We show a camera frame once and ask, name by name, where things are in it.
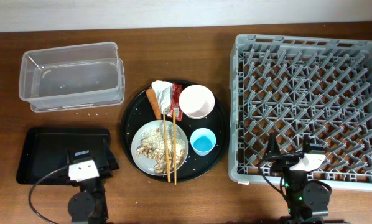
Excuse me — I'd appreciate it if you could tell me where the light blue cup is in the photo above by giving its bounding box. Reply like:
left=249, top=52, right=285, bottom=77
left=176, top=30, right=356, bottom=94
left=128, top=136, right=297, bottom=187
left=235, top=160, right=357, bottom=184
left=190, top=128, right=216, bottom=156

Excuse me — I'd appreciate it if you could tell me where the white bowl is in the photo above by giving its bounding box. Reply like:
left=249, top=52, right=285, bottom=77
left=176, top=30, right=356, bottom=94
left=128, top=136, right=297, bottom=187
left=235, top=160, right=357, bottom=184
left=179, top=85, right=215, bottom=119

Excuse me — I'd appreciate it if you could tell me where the orange carrot stick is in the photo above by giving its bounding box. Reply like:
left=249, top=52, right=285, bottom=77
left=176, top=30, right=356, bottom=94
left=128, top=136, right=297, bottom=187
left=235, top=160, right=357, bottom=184
left=146, top=88, right=162, bottom=120

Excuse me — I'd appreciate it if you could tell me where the white napkin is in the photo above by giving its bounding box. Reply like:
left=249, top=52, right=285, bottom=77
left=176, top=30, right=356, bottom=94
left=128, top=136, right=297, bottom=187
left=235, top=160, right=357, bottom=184
left=151, top=80, right=173, bottom=115

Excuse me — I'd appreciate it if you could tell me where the red snack wrapper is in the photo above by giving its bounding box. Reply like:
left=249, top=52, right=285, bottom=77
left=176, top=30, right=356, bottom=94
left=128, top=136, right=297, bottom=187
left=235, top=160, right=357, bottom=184
left=167, top=83, right=183, bottom=121

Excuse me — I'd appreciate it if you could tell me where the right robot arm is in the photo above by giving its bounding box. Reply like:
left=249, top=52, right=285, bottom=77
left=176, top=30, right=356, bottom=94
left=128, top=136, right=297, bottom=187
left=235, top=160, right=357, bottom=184
left=262, top=133, right=332, bottom=224

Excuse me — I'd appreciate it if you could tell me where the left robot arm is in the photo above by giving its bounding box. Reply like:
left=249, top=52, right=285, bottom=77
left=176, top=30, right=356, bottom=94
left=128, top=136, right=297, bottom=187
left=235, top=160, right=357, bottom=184
left=67, top=149, right=113, bottom=224

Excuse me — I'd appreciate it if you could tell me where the grey dishwasher rack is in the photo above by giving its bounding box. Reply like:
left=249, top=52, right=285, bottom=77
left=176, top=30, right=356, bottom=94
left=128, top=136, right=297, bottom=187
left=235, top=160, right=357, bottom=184
left=228, top=34, right=372, bottom=191

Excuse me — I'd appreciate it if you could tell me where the grey plate with food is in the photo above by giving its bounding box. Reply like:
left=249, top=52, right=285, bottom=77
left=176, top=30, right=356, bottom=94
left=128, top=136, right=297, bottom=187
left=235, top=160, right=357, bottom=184
left=131, top=120, right=188, bottom=176

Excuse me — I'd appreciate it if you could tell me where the black rectangular tray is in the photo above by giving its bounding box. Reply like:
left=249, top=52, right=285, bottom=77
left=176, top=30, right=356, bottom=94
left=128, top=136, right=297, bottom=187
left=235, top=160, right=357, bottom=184
left=16, top=127, right=119, bottom=184

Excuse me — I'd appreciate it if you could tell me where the round black serving tray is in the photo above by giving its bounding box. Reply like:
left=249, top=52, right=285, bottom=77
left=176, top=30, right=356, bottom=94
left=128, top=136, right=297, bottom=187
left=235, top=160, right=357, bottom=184
left=119, top=87, right=230, bottom=182

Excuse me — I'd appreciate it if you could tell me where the clear plastic bin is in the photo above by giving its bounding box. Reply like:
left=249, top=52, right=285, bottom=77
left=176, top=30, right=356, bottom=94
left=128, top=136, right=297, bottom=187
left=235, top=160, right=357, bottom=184
left=19, top=42, right=125, bottom=113

